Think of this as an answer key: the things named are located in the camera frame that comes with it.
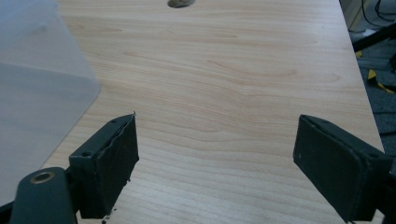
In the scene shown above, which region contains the grey table cable grommet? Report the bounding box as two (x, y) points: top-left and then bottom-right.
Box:
(166, 0), (196, 9)

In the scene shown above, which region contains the yellow-black floor tape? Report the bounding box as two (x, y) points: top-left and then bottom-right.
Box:
(354, 50), (396, 95)

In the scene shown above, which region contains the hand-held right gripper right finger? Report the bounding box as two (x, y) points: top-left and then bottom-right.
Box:
(292, 114), (394, 223)

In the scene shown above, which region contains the clear plastic storage box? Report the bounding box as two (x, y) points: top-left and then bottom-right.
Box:
(0, 0), (102, 207)

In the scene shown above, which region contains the black floor cable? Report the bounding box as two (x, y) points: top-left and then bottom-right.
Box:
(348, 0), (396, 34)

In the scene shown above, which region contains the black metal stand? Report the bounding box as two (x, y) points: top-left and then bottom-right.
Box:
(352, 22), (396, 53)

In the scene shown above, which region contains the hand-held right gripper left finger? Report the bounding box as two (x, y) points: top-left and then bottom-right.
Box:
(68, 113), (140, 219)

